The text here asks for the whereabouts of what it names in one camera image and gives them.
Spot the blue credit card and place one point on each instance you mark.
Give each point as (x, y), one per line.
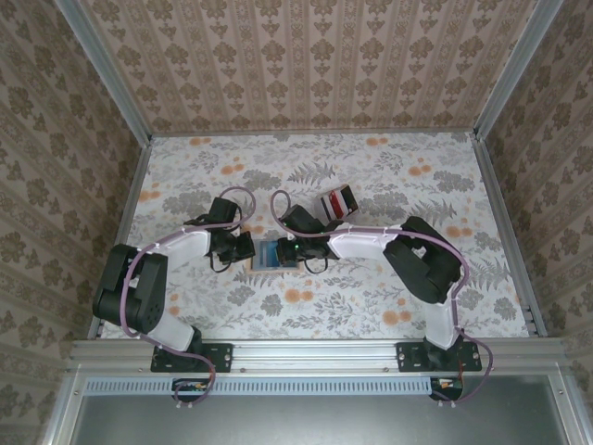
(268, 254)

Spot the beige card holder wallet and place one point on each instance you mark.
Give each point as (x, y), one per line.
(266, 270)

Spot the red white small box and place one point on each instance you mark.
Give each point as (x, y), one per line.
(338, 201)

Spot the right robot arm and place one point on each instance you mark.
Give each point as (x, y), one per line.
(421, 264)

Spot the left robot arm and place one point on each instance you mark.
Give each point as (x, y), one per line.
(134, 296)

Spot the floral patterned table cover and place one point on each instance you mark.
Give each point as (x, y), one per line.
(352, 306)

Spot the small black circuit board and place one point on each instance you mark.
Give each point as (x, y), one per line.
(191, 389)
(447, 388)

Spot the grey sheet metal panel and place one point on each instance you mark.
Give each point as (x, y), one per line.
(315, 422)

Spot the aluminium frame cross rail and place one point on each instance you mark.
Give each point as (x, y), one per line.
(315, 354)

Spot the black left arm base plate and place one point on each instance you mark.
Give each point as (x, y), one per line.
(222, 357)

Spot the aluminium frame side rail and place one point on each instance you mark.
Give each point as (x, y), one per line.
(122, 222)
(514, 241)

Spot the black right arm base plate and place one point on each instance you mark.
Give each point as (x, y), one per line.
(412, 357)

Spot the aluminium frame post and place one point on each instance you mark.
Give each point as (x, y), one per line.
(519, 69)
(106, 74)

